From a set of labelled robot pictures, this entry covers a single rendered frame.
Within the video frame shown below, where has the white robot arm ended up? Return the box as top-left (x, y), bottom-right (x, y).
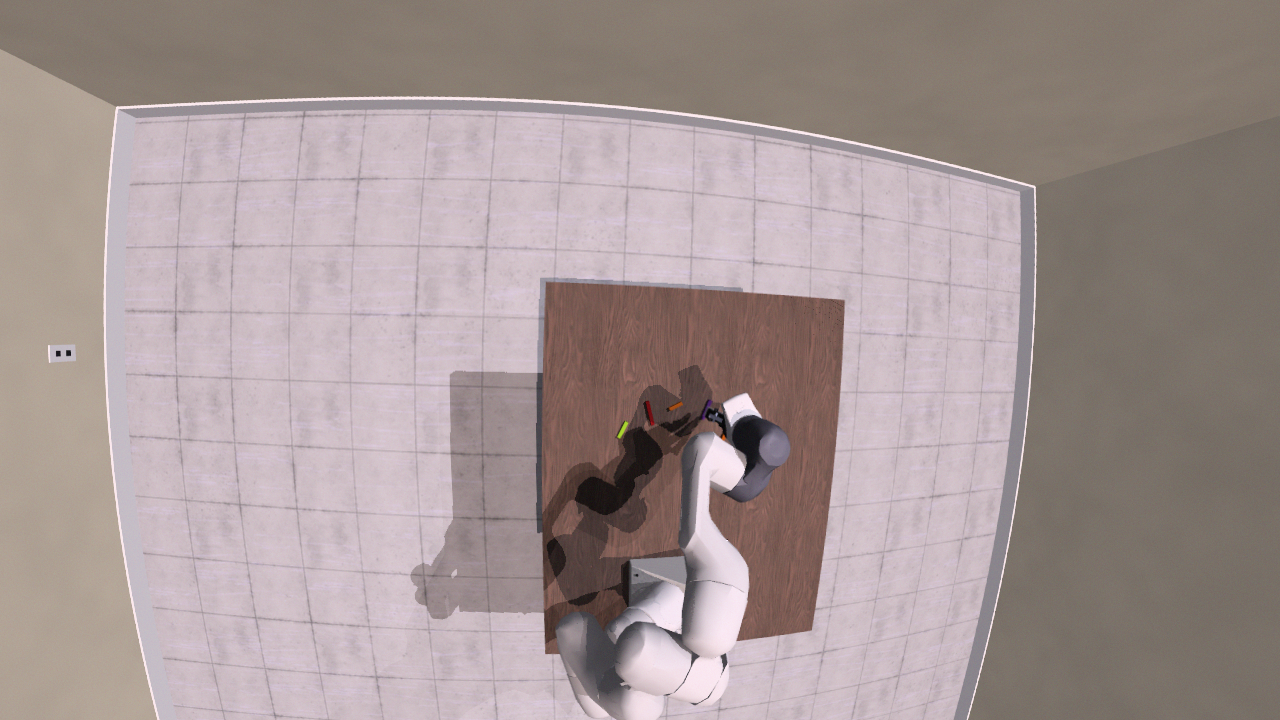
top-left (556, 393), bottom-right (790, 720)

